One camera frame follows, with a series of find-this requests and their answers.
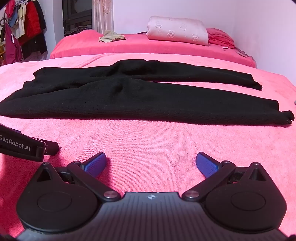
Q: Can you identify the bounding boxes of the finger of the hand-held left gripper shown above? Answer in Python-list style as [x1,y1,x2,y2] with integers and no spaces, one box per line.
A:
[44,141,60,156]

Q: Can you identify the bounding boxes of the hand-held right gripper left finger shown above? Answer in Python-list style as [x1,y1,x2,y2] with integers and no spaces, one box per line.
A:
[35,152,121,202]

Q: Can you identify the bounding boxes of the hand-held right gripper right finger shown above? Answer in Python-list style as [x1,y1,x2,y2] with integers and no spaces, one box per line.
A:
[182,152,267,202]

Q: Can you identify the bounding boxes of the black pants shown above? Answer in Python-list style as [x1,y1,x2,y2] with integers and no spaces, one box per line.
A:
[0,60,295,127]

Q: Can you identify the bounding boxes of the pink fleece blanket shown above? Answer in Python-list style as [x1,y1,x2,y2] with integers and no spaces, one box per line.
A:
[0,53,296,241]

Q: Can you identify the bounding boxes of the magenta hanging garment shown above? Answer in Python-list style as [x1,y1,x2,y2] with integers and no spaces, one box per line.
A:
[4,23,24,64]

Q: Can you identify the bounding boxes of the black hanging coat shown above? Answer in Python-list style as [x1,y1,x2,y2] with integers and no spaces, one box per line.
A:
[22,0,48,60]

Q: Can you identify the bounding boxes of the grey patterned cloth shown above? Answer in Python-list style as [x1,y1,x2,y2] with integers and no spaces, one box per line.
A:
[235,46,252,58]

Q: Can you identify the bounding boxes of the dark cloth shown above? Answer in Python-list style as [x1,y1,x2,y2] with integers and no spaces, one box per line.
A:
[64,26,93,37]

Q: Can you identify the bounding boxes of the cream hanging shirt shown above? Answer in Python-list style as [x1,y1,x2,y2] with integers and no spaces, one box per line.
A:
[11,3,27,39]

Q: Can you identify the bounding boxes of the red padded jacket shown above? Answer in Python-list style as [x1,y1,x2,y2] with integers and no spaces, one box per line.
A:
[20,1,42,46]

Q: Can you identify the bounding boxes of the bed with pink sheet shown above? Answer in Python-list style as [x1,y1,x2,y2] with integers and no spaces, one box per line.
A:
[50,30,257,69]

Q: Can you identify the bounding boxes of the beige crumpled garment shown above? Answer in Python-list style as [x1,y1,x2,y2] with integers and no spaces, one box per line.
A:
[99,30,126,43]

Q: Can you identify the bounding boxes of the folded pink cloth stack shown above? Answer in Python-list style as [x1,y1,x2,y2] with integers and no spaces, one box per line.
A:
[206,28,235,49]

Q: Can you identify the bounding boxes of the pale pink embossed pillow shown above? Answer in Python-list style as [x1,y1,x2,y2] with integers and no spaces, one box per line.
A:
[146,16,210,46]

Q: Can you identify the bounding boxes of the pale striped curtain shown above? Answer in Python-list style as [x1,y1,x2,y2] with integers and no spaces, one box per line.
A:
[92,0,114,34]

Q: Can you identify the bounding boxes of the dark window frame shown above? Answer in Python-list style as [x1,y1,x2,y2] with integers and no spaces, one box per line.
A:
[62,0,93,35]

